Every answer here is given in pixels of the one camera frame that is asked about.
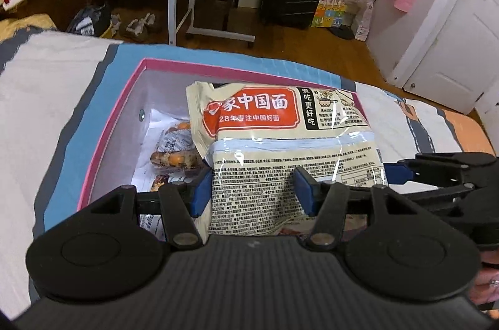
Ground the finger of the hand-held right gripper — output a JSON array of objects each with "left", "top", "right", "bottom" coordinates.
[
  {"left": 384, "top": 153, "right": 499, "bottom": 184},
  {"left": 405, "top": 184, "right": 476, "bottom": 212}
]

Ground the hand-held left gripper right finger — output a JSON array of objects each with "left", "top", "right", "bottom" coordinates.
[{"left": 293, "top": 166, "right": 422, "bottom": 252}]

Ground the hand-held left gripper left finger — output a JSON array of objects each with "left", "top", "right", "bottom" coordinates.
[{"left": 88, "top": 166, "right": 213, "bottom": 252}]

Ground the clear bag of mixed nuts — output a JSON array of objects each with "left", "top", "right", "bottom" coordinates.
[{"left": 150, "top": 122, "right": 211, "bottom": 179}]

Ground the small white snack packet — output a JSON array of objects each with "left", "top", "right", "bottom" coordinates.
[{"left": 138, "top": 213, "right": 166, "bottom": 239}]

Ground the beige noodle packet red label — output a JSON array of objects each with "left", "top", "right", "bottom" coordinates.
[{"left": 185, "top": 81, "right": 388, "bottom": 237}]

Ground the pink cardboard box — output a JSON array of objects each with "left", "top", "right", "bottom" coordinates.
[{"left": 76, "top": 58, "right": 371, "bottom": 237}]

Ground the person's right hand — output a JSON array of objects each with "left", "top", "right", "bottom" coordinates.
[{"left": 470, "top": 250, "right": 499, "bottom": 311}]

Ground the printed paper sheet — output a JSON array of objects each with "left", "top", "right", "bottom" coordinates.
[{"left": 130, "top": 108, "right": 191, "bottom": 237}]

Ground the orange blanket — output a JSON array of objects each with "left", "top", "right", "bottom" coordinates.
[{"left": 440, "top": 108, "right": 499, "bottom": 159}]

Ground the white door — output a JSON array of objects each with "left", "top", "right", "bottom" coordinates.
[{"left": 392, "top": 0, "right": 499, "bottom": 116}]

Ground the dark round floor mat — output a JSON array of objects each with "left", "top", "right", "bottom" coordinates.
[{"left": 325, "top": 25, "right": 355, "bottom": 40}]

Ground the white plastic packet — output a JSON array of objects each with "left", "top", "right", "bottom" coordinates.
[{"left": 351, "top": 0, "right": 375, "bottom": 41}]

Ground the colourful cardboard box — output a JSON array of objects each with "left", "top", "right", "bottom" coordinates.
[{"left": 311, "top": 0, "right": 347, "bottom": 29}]

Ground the grey shoe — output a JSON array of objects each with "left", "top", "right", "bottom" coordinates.
[
  {"left": 110, "top": 14, "right": 125, "bottom": 36},
  {"left": 127, "top": 12, "right": 157, "bottom": 42}
]

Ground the black plastic bag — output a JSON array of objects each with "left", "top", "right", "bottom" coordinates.
[{"left": 66, "top": 5, "right": 112, "bottom": 38}]

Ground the yellow cloth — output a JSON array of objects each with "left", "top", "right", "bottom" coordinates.
[{"left": 0, "top": 14, "right": 57, "bottom": 42}]

